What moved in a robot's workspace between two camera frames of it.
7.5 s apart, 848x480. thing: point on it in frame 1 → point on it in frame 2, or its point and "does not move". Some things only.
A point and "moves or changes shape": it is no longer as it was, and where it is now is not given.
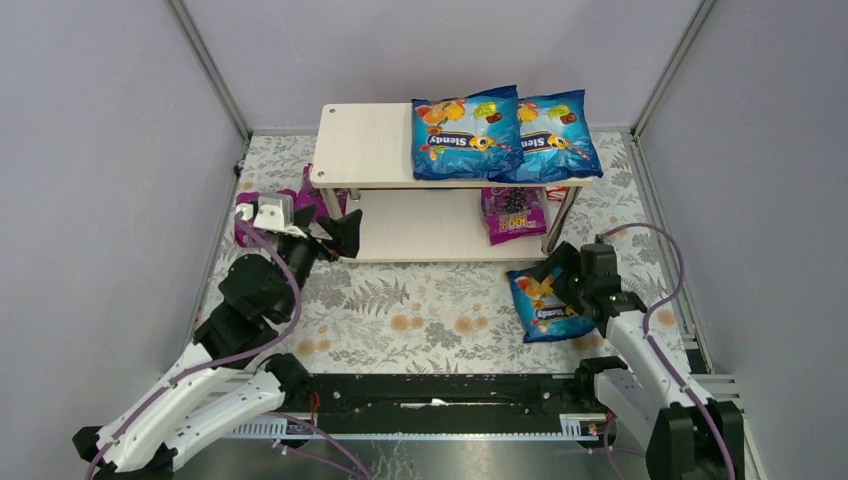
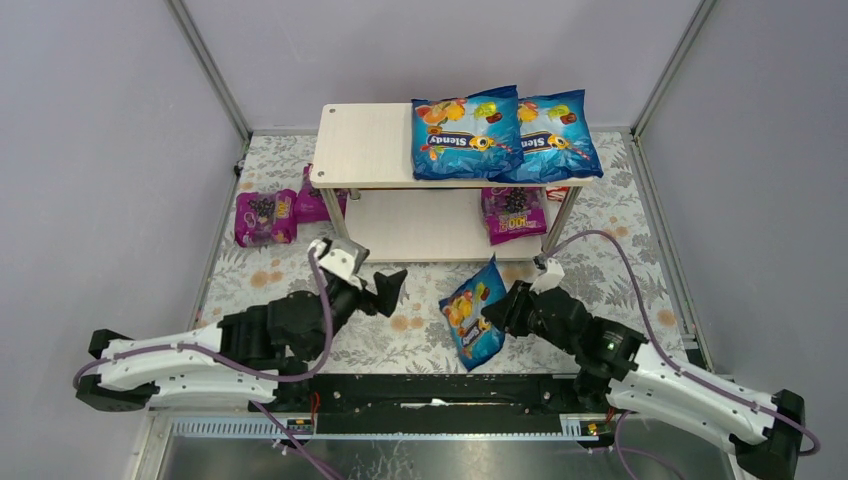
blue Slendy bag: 557,140 does not move
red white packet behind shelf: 557,193 does not move
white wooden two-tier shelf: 362,157 does not move
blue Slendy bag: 477,137 does not move
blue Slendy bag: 542,311 moves or changes shape
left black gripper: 315,237 → 369,296
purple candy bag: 513,213 does not move
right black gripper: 556,270 → 513,316
